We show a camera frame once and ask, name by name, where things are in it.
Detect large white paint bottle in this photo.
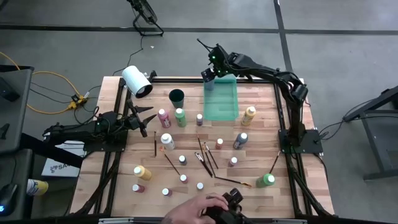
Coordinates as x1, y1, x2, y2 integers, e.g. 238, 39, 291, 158
160, 133, 176, 151

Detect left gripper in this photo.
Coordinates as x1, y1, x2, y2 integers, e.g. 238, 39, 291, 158
124, 98, 158, 138

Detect black diagonal beam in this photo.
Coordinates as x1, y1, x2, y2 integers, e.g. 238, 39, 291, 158
20, 132, 85, 169

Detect long black paintbrush orange bristles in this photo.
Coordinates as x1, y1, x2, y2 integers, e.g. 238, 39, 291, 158
214, 175, 253, 189

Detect black paintbrush dark bristles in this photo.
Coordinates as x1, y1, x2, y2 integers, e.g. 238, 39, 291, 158
269, 151, 282, 175

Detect large dark blue paint bottle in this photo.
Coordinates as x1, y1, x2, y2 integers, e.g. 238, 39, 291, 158
233, 132, 249, 151

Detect translucent green plastic tray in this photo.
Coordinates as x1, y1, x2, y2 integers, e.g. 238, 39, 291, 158
203, 73, 239, 121

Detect silver metal bracket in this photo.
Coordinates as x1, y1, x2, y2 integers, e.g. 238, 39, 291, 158
272, 218, 308, 224
98, 217, 134, 224

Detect white printed cardboard box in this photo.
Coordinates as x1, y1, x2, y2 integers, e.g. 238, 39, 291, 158
41, 139, 87, 178

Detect black device box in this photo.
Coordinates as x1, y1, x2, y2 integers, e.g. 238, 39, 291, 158
0, 76, 21, 103

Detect large pink paint bottle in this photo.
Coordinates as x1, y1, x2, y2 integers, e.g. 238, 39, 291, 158
157, 108, 172, 129

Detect black computer mouse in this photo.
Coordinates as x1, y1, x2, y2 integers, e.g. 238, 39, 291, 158
0, 183, 19, 217

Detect black metal desk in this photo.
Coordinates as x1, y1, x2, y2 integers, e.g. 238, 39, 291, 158
341, 85, 398, 182

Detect white cylindrical spotlight lamp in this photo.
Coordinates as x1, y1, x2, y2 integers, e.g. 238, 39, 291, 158
121, 65, 154, 99

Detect black fan cable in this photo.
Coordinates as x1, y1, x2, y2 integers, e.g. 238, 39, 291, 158
111, 34, 144, 77

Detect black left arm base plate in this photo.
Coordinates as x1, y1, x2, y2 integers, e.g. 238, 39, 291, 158
83, 129, 128, 153

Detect black floor fan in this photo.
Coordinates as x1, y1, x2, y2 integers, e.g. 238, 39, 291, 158
126, 0, 165, 37

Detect black side desk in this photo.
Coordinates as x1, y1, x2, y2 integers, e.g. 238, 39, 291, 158
0, 148, 34, 218

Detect dark green plastic cup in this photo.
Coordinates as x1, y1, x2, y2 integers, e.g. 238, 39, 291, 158
169, 88, 185, 110

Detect person's hand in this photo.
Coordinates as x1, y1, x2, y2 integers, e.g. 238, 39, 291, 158
160, 192, 230, 224

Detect yellow extension cable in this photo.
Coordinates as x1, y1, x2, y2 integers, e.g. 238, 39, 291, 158
0, 51, 82, 115

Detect black paintbrush wide silver ferrule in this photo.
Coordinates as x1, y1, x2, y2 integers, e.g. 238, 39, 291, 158
197, 151, 215, 177
194, 152, 213, 179

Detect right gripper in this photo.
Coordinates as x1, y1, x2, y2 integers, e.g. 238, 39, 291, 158
201, 44, 233, 82

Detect large yellow paint bottle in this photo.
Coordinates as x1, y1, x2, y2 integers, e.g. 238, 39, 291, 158
241, 106, 257, 127
133, 165, 153, 182

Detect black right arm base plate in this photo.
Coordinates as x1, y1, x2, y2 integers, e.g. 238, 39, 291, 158
278, 129, 324, 154

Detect thin black paintbrush gold tip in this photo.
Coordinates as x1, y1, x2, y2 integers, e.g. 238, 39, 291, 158
196, 131, 206, 160

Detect yellow and white can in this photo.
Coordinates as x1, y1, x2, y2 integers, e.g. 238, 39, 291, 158
26, 179, 50, 197

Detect large green paint bottle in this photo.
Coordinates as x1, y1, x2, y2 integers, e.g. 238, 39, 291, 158
174, 107, 188, 128
255, 173, 276, 189

